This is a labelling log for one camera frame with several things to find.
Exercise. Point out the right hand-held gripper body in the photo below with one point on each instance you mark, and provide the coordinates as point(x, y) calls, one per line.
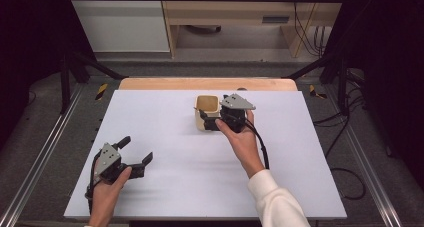
point(235, 115)

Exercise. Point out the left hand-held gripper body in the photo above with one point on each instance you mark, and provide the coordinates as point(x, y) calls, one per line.
point(107, 160)

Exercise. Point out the beige square cup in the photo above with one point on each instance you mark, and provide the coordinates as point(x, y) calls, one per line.
point(207, 103)

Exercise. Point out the person's right hand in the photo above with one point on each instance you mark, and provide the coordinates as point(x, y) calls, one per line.
point(245, 147)

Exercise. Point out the person's left hand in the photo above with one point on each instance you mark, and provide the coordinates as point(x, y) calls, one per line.
point(106, 193)

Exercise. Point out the white table mat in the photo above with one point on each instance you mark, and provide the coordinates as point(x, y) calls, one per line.
point(173, 160)

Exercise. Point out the wooden table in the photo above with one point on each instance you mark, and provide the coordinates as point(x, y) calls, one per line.
point(200, 84)

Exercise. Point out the yellow black tape strip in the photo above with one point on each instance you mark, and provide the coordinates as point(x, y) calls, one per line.
point(101, 91)
point(315, 92)

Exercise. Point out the light wooden desk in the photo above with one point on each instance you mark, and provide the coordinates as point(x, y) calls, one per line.
point(226, 12)

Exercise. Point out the grey desk label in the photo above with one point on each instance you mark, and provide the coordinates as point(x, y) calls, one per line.
point(275, 19)

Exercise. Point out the white cabinet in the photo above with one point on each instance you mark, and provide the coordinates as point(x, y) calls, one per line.
point(120, 27)

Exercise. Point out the dark curtain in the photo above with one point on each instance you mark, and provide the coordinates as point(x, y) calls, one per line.
point(393, 53)
point(30, 37)

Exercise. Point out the aluminium floor rail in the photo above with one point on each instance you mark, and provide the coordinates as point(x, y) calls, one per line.
point(376, 187)
point(33, 173)

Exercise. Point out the black metal frame stand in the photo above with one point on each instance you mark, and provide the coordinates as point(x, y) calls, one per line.
point(341, 87)
point(65, 87)

